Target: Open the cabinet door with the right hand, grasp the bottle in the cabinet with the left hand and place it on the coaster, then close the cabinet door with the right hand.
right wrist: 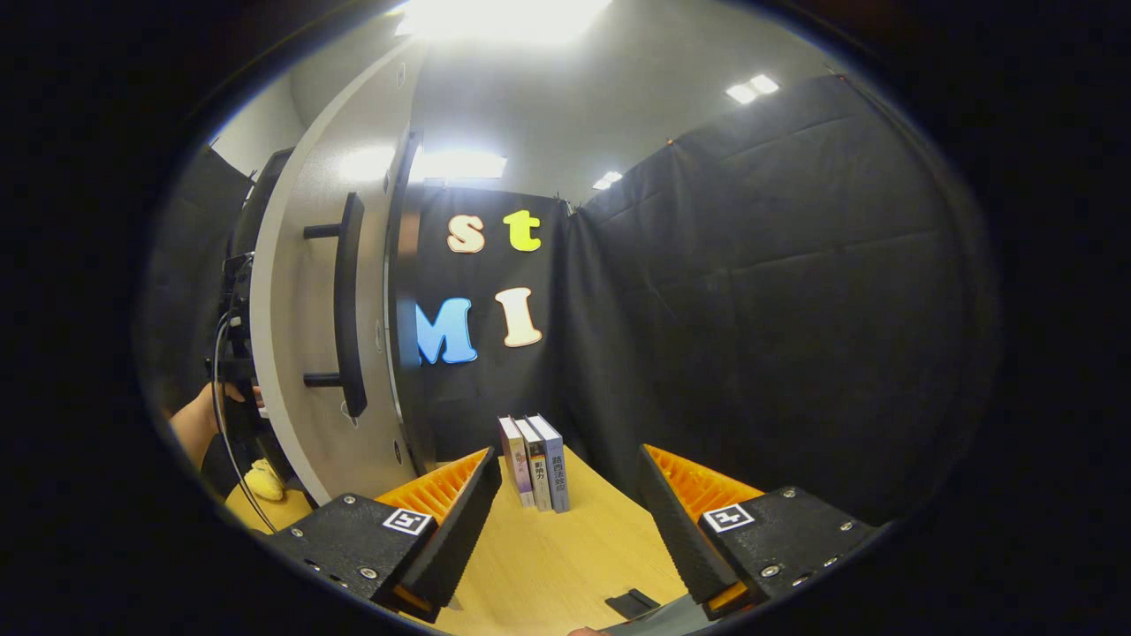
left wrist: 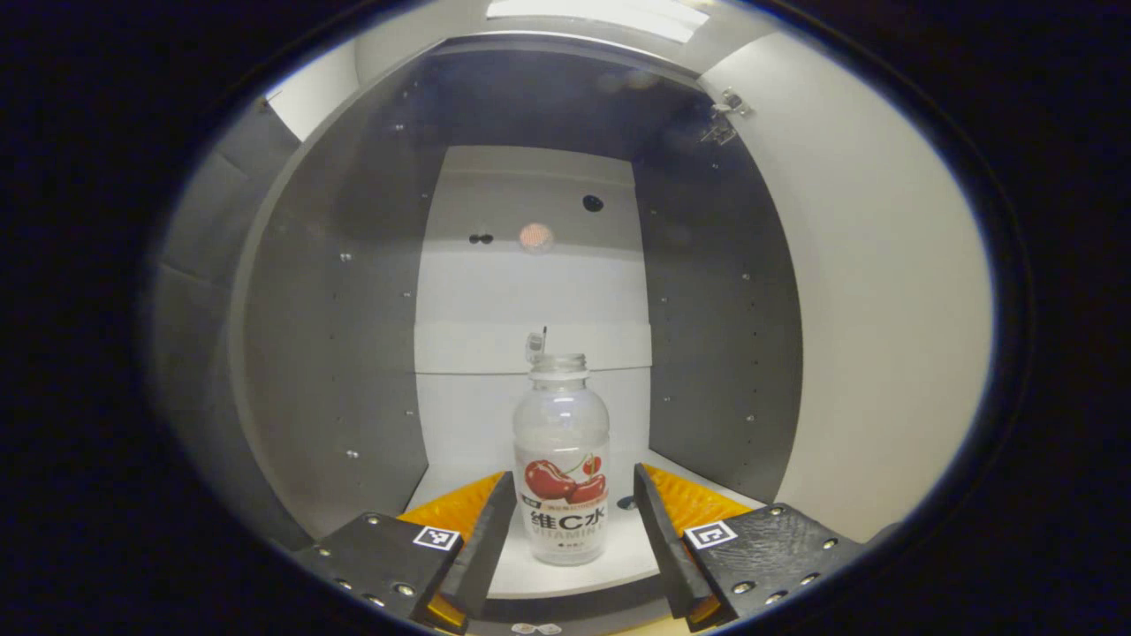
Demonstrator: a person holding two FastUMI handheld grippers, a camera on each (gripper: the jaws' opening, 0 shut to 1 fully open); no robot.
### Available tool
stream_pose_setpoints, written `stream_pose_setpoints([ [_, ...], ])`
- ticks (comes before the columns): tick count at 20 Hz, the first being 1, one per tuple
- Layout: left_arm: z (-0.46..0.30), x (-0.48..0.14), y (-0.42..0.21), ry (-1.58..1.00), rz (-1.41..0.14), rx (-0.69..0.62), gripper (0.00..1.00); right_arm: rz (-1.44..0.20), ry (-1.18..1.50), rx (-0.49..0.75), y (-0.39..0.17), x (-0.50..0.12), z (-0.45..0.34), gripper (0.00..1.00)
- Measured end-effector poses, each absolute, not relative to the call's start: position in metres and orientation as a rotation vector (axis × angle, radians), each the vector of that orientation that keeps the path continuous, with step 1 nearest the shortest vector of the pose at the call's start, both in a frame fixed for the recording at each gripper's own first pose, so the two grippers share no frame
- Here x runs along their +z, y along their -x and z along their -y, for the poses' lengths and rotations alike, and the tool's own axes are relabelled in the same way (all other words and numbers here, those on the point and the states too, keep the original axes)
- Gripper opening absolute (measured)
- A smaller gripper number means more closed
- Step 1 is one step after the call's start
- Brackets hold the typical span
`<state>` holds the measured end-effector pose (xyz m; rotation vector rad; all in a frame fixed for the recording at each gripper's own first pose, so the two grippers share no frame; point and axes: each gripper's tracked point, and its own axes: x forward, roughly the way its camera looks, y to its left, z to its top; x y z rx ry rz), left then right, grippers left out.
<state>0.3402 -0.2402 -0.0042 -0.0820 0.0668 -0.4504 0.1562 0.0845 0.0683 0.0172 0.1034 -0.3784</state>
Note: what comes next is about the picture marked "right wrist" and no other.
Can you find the blue-grey book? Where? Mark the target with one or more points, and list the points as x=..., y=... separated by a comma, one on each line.
x=555, y=464

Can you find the dark grey cabinet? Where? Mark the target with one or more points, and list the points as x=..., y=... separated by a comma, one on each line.
x=265, y=194

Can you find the ceiling light panel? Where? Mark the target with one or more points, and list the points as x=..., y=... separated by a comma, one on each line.
x=504, y=18
x=608, y=180
x=753, y=88
x=459, y=165

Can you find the white book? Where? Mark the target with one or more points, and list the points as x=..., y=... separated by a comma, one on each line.
x=535, y=464

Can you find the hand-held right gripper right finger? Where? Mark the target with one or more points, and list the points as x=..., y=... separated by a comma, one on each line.
x=676, y=530

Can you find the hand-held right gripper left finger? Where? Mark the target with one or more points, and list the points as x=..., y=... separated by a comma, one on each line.
x=459, y=530

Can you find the small black bracket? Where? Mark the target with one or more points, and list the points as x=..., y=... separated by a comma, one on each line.
x=632, y=603

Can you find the black backdrop cloth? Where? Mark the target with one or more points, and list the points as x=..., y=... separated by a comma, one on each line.
x=751, y=309

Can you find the light grey cabinet door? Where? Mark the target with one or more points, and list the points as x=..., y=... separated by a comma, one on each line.
x=305, y=353

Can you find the cream plush toy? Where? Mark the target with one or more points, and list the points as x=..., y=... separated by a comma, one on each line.
x=263, y=481

